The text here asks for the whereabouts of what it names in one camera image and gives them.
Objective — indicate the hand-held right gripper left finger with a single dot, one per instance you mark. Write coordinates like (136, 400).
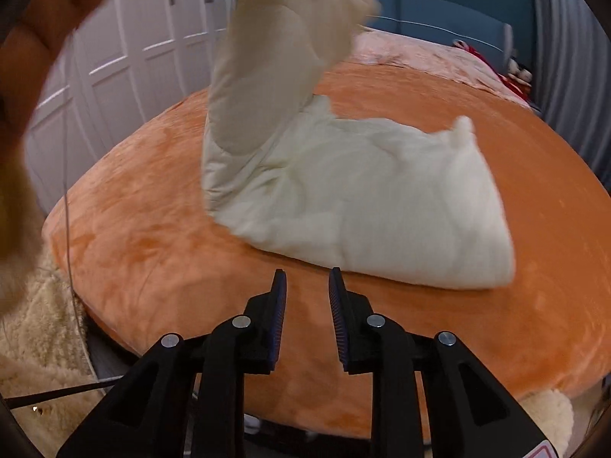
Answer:
(279, 315)

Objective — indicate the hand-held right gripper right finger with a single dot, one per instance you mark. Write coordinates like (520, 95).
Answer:
(336, 315)

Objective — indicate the white quilted jacket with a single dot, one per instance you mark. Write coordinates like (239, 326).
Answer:
(382, 191)

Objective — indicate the person's left forearm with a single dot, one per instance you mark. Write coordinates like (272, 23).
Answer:
(38, 57)

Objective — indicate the white panelled wardrobe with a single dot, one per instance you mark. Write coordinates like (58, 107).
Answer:
(143, 71)

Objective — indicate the orange plush blanket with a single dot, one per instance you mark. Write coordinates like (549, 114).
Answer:
(167, 248)

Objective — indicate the blue upholstered headboard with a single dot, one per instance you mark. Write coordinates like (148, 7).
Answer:
(429, 14)

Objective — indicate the pink quilt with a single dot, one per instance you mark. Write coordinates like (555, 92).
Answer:
(429, 62)

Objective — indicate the red cloth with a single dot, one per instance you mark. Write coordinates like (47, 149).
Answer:
(513, 87)

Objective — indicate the cream fleece clothing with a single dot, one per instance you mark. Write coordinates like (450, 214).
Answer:
(553, 415)

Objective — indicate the cream fluffy rug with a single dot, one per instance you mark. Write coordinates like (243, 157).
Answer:
(38, 343)

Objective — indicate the grey curtain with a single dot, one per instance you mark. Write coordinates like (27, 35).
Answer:
(568, 57)

